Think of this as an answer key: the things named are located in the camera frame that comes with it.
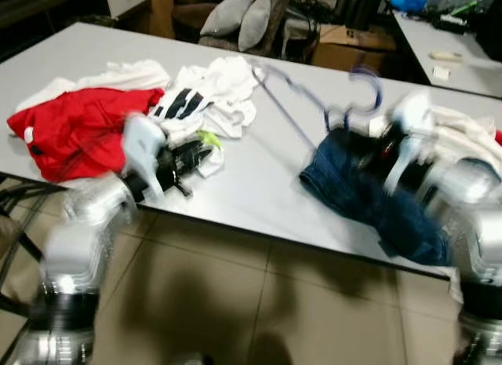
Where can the red shirt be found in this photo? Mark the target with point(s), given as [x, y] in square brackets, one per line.
[70, 129]

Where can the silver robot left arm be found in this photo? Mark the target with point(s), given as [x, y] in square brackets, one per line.
[78, 247]

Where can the small white card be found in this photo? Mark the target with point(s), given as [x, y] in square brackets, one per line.
[441, 73]

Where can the cardboard box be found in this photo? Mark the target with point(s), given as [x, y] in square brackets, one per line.
[345, 47]

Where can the brown armchair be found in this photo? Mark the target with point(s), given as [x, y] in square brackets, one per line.
[190, 16]

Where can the blue denim shorts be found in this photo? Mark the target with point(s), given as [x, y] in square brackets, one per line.
[353, 192]

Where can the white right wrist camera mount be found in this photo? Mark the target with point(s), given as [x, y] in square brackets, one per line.
[412, 125]

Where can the beige remote control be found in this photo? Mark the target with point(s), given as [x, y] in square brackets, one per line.
[445, 56]

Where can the cream white garment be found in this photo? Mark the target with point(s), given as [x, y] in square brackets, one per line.
[471, 133]

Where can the black bag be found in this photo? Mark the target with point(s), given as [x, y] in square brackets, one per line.
[463, 4]

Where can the black table frame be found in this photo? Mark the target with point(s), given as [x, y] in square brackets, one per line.
[23, 224]

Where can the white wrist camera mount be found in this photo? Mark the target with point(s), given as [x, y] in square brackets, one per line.
[145, 149]
[412, 125]

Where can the white shirt green black print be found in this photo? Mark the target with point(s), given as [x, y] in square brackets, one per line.
[227, 82]

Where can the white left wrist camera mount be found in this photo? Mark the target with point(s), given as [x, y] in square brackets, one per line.
[145, 149]

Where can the grey pillow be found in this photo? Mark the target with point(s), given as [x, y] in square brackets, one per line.
[255, 21]
[227, 16]

